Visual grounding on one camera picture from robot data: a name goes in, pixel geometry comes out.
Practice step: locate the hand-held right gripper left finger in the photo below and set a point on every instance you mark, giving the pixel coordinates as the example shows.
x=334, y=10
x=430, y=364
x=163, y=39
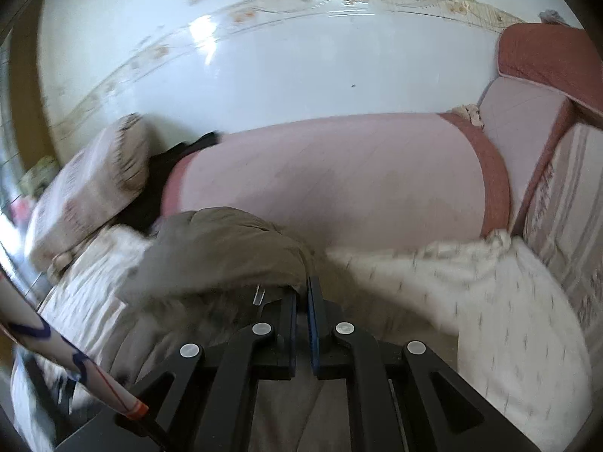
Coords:
x=282, y=334

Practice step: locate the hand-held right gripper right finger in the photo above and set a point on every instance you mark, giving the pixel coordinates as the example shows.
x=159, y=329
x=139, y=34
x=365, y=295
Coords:
x=313, y=334

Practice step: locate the olive quilted hooded jacket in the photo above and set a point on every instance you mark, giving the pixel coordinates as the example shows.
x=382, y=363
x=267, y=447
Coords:
x=226, y=249

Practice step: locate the pink quilted bolster cushion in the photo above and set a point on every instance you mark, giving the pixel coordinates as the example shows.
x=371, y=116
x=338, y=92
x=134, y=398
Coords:
x=329, y=174

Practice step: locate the white leaf-print bed sheet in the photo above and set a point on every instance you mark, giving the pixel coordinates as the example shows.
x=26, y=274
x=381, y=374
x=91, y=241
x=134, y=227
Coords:
x=494, y=301

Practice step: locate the black cloth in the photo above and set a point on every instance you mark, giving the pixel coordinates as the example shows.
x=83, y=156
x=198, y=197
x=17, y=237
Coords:
x=155, y=183

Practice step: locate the striped floral bolster pillow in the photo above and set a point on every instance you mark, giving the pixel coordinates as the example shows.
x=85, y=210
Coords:
x=89, y=188

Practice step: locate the beige crumpled cloth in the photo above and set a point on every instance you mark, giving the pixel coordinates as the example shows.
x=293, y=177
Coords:
x=468, y=115

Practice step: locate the floral printed box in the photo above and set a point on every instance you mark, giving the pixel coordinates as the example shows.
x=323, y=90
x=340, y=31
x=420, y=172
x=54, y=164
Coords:
x=40, y=176

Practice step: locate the striped floral back cushion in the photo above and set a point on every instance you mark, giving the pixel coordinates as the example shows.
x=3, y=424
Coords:
x=574, y=197

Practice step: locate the stained glass door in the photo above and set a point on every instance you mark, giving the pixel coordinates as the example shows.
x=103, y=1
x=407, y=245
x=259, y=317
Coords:
x=9, y=160

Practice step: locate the small grey cloth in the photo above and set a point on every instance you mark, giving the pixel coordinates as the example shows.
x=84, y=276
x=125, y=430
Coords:
x=552, y=16

